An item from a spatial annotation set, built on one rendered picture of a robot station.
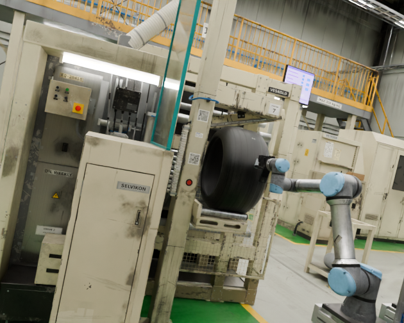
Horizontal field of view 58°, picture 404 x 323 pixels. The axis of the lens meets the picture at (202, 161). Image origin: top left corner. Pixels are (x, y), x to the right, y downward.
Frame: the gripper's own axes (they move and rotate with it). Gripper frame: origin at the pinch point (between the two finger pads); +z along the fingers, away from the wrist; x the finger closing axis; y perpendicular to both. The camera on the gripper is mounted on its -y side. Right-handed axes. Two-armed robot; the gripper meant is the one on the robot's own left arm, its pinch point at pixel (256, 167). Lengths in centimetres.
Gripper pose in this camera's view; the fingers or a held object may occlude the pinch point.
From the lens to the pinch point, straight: 234.3
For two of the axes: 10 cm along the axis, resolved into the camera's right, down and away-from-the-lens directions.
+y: 1.9, -9.8, 0.4
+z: -2.9, -0.1, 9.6
